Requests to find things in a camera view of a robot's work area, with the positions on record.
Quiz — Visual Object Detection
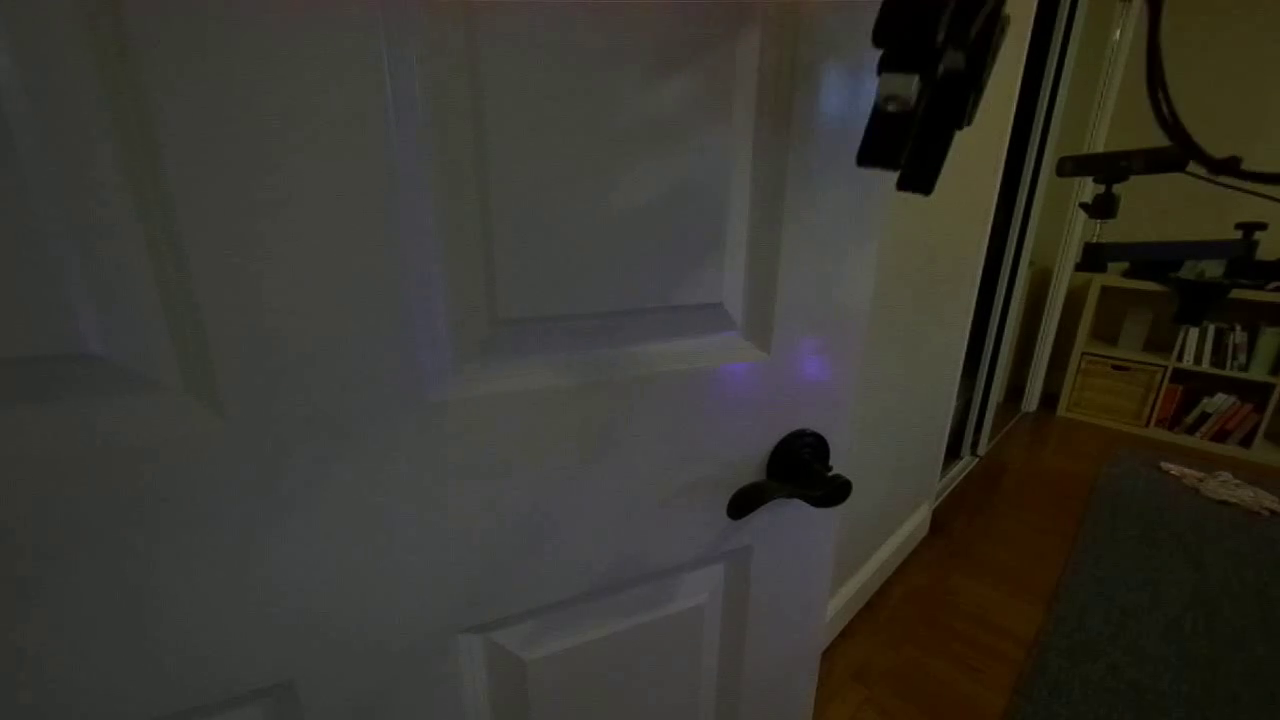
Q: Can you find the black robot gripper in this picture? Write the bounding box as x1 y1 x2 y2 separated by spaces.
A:
853 0 1011 198

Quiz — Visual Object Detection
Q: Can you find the white panelled door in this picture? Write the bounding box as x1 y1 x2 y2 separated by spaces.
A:
0 0 891 720

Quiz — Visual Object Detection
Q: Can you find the white cube bookshelf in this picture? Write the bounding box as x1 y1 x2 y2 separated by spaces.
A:
1055 269 1280 466

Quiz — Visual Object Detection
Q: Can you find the wicker storage basket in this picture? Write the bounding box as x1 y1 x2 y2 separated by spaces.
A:
1069 347 1166 429

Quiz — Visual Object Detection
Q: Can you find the row of upright books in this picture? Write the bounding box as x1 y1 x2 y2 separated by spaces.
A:
1167 314 1259 376

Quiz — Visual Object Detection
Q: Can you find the row of leaning books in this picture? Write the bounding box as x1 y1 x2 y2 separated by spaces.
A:
1149 379 1269 447

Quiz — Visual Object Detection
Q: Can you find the white baseboard trim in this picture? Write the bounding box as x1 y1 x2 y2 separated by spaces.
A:
819 499 940 649

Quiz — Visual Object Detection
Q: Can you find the light patterned cloth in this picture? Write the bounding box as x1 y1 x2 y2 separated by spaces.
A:
1158 457 1280 519

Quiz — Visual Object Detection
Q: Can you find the dark grey rug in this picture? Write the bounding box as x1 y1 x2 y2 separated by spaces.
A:
1009 445 1280 720

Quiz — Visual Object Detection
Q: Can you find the dark closet door frame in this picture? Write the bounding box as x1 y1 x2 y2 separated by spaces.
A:
935 0 1089 479

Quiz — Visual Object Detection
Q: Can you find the black stereo camera bar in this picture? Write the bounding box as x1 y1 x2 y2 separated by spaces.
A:
1052 145 1191 185

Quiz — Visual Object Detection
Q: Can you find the black hanging cable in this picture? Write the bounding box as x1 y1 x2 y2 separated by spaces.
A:
1142 0 1280 193

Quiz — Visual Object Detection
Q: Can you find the black lever door handle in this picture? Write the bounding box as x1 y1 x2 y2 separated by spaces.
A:
725 423 858 524

